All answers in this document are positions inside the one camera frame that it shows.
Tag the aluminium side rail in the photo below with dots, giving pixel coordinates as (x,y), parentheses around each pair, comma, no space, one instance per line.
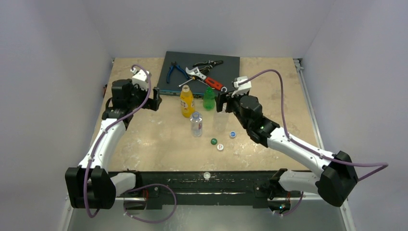
(299,70)

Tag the white juice bottle cap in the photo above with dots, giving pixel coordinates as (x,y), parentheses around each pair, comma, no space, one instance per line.
(206,175)

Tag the silver adjustable wrench red handle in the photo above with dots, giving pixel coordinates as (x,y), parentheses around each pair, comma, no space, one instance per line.
(195,72)

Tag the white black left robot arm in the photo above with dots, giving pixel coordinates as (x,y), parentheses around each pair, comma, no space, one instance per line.
(102,153)

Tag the orange juice bottle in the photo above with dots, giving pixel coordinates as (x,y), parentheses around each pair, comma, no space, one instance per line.
(187,101)

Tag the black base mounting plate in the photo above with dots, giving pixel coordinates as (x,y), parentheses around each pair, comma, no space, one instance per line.
(258,189)

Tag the clear bottle white cap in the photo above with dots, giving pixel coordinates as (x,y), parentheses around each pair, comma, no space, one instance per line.
(220,121)

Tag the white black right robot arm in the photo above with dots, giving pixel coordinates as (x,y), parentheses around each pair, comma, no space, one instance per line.
(296,150)

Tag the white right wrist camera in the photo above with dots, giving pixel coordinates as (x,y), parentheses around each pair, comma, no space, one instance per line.
(241,85)

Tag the dark grey network switch box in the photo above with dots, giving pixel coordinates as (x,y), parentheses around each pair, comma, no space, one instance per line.
(173,72)

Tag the clear bottle with label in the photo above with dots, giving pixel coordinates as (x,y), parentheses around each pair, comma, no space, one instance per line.
(196,124)

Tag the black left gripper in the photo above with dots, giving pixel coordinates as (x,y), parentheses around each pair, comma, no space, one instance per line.
(152,104)

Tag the yellow collar screwdriver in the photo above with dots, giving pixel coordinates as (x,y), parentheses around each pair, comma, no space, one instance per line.
(184,83)

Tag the black handled pliers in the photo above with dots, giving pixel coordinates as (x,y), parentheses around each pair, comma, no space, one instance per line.
(208,64)

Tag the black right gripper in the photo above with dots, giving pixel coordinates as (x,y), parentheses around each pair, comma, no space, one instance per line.
(225,101)

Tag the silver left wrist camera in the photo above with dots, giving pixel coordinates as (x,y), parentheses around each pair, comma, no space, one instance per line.
(140,79)

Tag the aluminium front frame rail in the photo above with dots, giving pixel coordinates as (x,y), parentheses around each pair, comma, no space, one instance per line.
(258,189)

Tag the green plastic bottle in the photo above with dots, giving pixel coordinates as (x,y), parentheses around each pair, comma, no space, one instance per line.
(209,99)

